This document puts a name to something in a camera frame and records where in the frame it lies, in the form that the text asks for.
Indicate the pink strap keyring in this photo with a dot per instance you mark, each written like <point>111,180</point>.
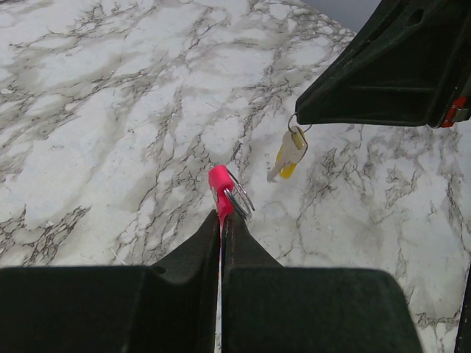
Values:
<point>232,204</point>

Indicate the yellow key tag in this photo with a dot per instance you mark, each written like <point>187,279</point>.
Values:
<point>293,149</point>

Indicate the silver key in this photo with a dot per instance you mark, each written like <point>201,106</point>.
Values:
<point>272,174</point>

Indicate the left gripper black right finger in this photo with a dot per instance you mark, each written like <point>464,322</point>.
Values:
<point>267,307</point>

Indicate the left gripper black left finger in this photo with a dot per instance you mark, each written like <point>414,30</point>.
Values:
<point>169,306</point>

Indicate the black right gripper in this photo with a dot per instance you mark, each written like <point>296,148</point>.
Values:
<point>408,66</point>

